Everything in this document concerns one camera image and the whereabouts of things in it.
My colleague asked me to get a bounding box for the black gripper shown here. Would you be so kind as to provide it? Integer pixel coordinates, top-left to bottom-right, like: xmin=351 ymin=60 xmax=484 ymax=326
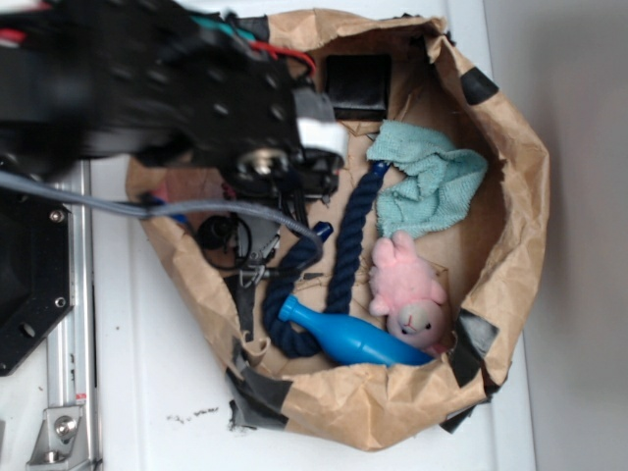
xmin=195 ymin=87 xmax=348 ymax=287

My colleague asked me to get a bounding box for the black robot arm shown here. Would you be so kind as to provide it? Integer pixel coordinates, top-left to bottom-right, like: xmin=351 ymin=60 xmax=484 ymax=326
xmin=1 ymin=1 xmax=345 ymax=278

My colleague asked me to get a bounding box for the black square block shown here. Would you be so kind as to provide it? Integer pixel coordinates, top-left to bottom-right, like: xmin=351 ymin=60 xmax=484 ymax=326
xmin=325 ymin=54 xmax=392 ymax=122

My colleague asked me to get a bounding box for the teal cloth towel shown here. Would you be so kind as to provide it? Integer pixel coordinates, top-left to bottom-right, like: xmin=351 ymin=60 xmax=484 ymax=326
xmin=367 ymin=120 xmax=488 ymax=238

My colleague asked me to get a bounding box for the brown paper bag bin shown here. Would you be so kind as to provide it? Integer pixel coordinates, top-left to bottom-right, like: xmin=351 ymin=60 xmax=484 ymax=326
xmin=143 ymin=9 xmax=550 ymax=451

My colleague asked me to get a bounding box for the pink plush sheep toy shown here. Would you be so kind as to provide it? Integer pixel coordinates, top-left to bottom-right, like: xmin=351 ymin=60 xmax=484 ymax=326
xmin=369 ymin=231 xmax=447 ymax=356

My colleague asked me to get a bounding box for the blue plastic bowling pin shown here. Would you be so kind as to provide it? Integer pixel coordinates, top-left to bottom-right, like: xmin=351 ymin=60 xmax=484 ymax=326
xmin=279 ymin=295 xmax=433 ymax=367

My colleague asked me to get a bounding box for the grey sleeved cable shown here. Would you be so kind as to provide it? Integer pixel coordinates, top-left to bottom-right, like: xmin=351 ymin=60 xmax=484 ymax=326
xmin=0 ymin=170 xmax=325 ymax=269

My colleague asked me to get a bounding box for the navy blue rope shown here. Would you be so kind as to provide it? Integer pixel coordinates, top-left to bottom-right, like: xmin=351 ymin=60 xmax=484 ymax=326
xmin=261 ymin=163 xmax=393 ymax=359

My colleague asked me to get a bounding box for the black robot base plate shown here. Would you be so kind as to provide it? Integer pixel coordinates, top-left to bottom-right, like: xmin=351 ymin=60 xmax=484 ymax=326
xmin=0 ymin=190 xmax=72 ymax=377

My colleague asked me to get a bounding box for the aluminium extrusion rail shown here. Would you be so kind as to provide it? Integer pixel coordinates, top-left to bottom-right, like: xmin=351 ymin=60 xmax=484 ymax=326
xmin=25 ymin=161 xmax=104 ymax=471

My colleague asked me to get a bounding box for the metal corner bracket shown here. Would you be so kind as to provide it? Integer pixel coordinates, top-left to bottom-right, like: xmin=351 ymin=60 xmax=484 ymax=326
xmin=26 ymin=405 xmax=89 ymax=470

